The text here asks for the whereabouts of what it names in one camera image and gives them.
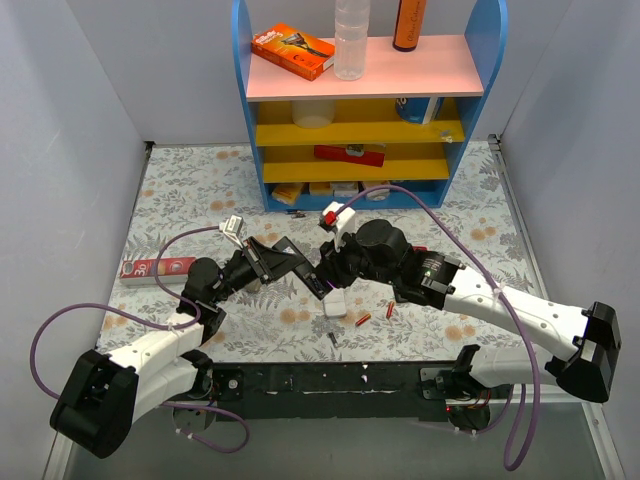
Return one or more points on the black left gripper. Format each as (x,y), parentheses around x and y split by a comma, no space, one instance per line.
(260,260)

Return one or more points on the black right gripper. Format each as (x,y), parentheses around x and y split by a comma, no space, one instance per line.
(331,265)

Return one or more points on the black remote control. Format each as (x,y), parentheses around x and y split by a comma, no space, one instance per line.
(307,277)

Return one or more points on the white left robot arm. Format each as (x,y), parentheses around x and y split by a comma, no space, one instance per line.
(106,393)

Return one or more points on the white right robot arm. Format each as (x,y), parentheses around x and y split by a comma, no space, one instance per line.
(572,347)

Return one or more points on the grey remote control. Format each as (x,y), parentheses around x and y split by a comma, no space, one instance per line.
(254,286)

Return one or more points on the floral table mat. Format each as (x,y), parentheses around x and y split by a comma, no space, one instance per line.
(187,190)

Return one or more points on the white tissue pack right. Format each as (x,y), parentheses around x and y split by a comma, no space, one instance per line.
(376,192)

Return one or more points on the yellow tissue pack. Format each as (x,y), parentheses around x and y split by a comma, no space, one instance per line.
(288,193)

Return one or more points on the white tissue pack middle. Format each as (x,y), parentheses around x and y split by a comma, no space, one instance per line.
(344,189)

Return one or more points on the red flat box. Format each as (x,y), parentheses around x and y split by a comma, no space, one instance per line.
(359,154)

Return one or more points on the red toothpaste box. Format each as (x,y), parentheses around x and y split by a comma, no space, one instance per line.
(142,272)

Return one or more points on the blue shelf unit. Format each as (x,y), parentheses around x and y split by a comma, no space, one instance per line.
(460,68)

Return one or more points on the white plastic cup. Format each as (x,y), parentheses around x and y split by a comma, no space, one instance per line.
(313,114)

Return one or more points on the blue white can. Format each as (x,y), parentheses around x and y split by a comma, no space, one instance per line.
(419,110)

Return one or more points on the orange razor box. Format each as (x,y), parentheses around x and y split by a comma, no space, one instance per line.
(295,51)

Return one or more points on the clear plastic bottle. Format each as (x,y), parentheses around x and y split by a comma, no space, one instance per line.
(351,34)

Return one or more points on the orange cologne bottle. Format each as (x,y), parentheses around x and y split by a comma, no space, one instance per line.
(410,16)

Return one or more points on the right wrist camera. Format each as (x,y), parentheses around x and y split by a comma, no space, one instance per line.
(338,223)

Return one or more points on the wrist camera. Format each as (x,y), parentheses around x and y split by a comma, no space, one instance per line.
(231,228)
(338,223)

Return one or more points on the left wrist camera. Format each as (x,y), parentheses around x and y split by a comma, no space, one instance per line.
(231,228)

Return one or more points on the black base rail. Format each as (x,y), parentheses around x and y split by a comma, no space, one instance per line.
(351,390)

